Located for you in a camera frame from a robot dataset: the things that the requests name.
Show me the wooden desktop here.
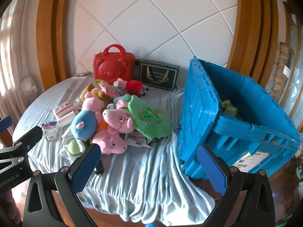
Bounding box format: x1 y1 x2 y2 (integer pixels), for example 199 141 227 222
12 166 303 227

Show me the white blue wipes packet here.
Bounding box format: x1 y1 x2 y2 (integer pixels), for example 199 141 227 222
127 132 152 148

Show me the pig plush orange dress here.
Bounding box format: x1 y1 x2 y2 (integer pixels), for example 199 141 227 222
92 122 127 154

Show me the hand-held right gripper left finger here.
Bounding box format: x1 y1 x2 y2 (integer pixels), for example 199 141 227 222
23 143 102 227

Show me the pig plush blue body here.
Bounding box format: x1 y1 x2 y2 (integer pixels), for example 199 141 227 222
71 92 105 140

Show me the frosted glass door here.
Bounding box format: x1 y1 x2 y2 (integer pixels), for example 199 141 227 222
283 2 303 126

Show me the blue plastic crate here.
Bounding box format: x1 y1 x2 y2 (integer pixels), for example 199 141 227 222
177 56 301 179

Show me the pink green soft toy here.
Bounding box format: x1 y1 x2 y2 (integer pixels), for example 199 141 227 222
98 79 121 97

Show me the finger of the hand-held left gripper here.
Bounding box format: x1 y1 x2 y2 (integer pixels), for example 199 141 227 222
0 116 13 134
0 126 43 171

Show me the white tissue pack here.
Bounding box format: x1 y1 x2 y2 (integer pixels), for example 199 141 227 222
58 113 76 127

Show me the white green rabbit plush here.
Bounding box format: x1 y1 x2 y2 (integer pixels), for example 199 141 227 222
63 132 89 157

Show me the wooden door frame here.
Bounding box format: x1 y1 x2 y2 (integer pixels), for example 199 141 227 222
227 0 284 95
37 0 77 90

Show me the brown plush toy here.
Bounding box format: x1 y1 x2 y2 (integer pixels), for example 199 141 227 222
80 83 110 104

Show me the light blue cloth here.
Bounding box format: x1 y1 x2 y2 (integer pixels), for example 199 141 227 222
13 77 216 225

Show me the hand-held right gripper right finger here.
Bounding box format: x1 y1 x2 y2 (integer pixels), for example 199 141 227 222
197 144 276 227

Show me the pale curtain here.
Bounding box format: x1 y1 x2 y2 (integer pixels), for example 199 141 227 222
0 0 45 133

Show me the red bear suitcase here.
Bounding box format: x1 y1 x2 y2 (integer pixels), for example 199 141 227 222
93 44 136 86

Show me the rolled patterned carpet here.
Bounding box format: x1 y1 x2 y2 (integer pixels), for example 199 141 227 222
266 42 295 97

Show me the pig plush with glasses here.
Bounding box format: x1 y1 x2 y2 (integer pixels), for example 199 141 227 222
102 95 135 134

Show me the white box red blue label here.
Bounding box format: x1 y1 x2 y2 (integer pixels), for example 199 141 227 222
42 121 59 140

